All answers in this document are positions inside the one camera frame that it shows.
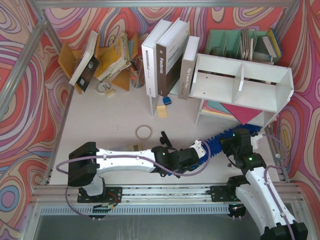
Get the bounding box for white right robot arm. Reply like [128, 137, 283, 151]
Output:
[219, 128, 308, 240]

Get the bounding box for white wooden bookshelf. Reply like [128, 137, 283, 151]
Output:
[190, 53, 294, 128]

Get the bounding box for teal desk organizer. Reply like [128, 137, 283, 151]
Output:
[204, 28, 281, 64]

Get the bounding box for blue microfiber duster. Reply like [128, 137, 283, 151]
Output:
[191, 124, 266, 175]

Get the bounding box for white Mademoiselle book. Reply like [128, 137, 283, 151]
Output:
[141, 19, 172, 98]

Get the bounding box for brown Fredonia book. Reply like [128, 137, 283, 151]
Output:
[156, 19, 190, 97]

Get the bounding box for tape roll ring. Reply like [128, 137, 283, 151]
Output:
[135, 124, 154, 140]

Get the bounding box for taupe Lonely Ones book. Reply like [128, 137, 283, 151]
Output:
[178, 36, 200, 100]

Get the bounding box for yellow worn books stack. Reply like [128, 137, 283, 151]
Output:
[95, 32, 130, 83]

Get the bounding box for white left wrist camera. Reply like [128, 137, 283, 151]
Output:
[189, 139, 208, 165]

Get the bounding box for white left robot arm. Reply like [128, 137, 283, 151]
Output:
[67, 131, 206, 197]

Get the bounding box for blue yellow folders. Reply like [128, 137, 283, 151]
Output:
[265, 28, 283, 59]

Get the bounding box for clear pencil cup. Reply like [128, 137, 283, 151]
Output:
[130, 55, 145, 88]

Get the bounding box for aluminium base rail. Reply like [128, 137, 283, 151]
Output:
[31, 184, 244, 218]

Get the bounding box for small wooden block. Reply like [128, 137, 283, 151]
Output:
[156, 105, 168, 118]

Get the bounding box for white book black cover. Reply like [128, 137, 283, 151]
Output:
[69, 30, 99, 92]

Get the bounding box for ring with gold binder clip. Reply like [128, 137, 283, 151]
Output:
[96, 81, 115, 97]

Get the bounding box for teal paper sheets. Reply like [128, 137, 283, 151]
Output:
[201, 100, 233, 117]

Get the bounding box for blue black small eraser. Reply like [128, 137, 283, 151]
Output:
[162, 96, 172, 106]

